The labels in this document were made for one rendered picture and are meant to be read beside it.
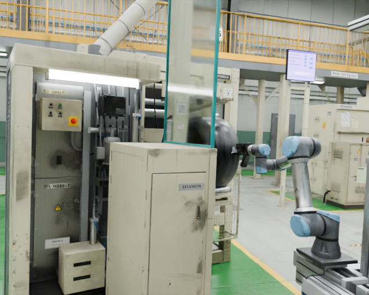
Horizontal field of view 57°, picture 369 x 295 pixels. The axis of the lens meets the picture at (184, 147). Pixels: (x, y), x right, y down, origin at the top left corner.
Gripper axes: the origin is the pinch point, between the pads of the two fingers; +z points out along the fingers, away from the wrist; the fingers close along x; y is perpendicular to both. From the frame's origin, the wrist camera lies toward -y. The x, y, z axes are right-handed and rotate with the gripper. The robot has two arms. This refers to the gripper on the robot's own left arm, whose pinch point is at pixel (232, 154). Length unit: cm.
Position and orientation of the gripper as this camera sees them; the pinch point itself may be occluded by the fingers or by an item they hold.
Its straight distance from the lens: 253.4
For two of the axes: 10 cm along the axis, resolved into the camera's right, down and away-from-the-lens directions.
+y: -0.2, -10.0, 0.4
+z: -5.1, 0.4, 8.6
